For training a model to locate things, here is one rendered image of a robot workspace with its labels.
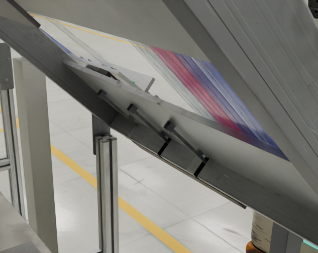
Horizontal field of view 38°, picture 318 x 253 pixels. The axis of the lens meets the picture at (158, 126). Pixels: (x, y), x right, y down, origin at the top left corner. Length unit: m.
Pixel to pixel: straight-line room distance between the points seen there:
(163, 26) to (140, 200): 1.76
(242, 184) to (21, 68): 0.64
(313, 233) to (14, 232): 0.47
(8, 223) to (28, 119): 0.42
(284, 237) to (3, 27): 0.83
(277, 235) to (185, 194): 0.97
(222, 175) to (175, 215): 1.22
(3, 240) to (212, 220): 1.31
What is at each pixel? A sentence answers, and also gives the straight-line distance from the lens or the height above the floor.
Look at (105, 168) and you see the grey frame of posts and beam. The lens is 1.11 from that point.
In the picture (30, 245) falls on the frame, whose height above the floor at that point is 0.66.
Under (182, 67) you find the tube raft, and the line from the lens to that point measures 0.49.
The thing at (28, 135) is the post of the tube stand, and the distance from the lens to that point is 1.22.
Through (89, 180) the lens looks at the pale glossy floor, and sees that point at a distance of 2.29.
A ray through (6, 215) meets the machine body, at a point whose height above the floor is 0.62.
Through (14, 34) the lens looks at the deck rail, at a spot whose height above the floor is 0.91.
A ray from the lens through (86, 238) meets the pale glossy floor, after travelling 1.87.
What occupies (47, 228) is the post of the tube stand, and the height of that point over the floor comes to 0.32.
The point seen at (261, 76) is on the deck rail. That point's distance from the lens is 0.27.
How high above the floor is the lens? 1.06
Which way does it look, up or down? 21 degrees down
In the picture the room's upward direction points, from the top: 1 degrees clockwise
